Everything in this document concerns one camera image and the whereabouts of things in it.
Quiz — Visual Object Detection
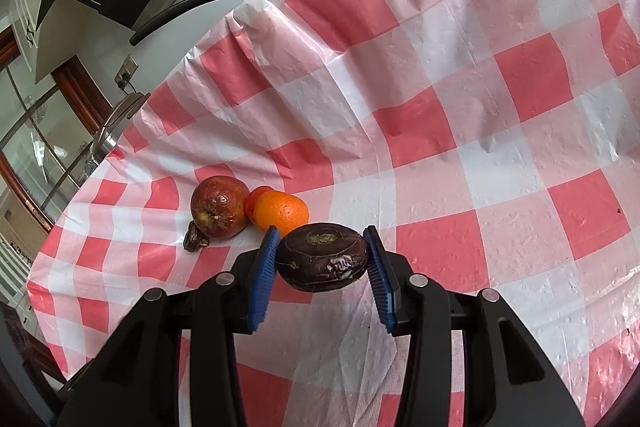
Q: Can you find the red white checkered tablecloth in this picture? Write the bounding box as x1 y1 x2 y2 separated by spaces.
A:
25 0 640 427

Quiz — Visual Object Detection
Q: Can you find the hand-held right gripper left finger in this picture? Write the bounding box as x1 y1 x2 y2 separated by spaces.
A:
56 226 282 427

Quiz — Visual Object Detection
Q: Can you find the wooden framed glass door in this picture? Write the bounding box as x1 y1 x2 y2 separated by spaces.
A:
0 27 113 233

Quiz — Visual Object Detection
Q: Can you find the wall power outlet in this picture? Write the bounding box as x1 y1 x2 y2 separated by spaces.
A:
114 54 140 90

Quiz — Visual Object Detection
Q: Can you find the dark red apple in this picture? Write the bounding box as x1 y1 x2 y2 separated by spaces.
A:
190 176 250 240

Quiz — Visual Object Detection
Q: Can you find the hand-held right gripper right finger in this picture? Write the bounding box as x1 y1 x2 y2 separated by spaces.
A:
362 225 586 427

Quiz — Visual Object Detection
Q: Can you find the white wall cabinet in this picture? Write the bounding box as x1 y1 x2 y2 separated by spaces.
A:
12 0 66 82

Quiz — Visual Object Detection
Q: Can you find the orange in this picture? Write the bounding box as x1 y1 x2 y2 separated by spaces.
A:
253 190 308 238

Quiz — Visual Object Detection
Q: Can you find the wrinkled dark brown fruit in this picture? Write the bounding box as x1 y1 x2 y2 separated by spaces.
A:
275 223 371 293

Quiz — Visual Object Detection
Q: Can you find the dark brown date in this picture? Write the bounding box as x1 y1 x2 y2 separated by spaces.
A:
182 221 211 253

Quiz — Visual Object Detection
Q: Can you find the red tomato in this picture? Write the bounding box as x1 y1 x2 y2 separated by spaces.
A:
244 186 275 228

